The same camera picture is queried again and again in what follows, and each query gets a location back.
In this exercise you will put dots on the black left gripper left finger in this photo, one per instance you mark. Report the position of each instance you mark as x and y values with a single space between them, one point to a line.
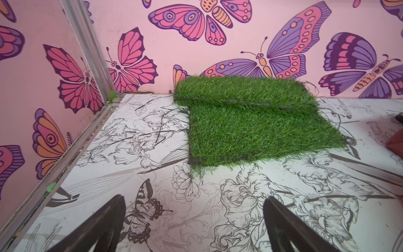
100 232

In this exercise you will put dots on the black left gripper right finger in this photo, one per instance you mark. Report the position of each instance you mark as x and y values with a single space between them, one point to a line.
287 233

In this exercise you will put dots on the dark red gift box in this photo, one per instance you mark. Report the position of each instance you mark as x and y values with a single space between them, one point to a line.
395 143

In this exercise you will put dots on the green artificial grass mat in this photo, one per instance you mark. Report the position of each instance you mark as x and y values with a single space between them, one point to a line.
236 119

